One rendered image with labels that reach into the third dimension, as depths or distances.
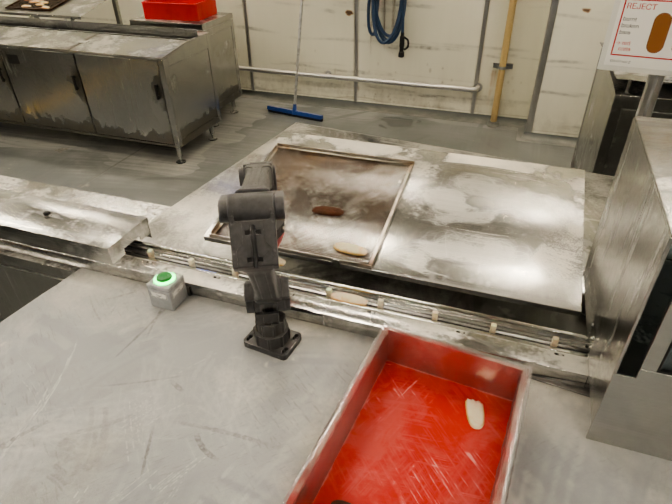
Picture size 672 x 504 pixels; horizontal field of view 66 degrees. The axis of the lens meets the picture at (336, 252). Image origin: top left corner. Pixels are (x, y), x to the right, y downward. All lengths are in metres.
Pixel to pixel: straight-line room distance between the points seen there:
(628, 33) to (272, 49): 4.02
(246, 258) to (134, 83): 3.38
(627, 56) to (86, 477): 1.73
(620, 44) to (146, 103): 3.21
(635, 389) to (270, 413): 0.70
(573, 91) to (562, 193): 2.91
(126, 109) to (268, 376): 3.32
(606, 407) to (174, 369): 0.91
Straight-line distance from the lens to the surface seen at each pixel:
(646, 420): 1.16
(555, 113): 4.64
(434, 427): 1.13
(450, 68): 4.90
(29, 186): 2.31
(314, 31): 5.17
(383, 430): 1.12
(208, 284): 1.44
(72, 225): 1.73
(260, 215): 0.86
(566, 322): 1.45
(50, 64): 4.65
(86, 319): 1.51
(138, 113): 4.25
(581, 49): 4.51
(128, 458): 1.16
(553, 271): 1.46
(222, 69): 4.90
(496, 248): 1.49
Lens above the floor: 1.72
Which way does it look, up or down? 35 degrees down
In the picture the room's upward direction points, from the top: 1 degrees counter-clockwise
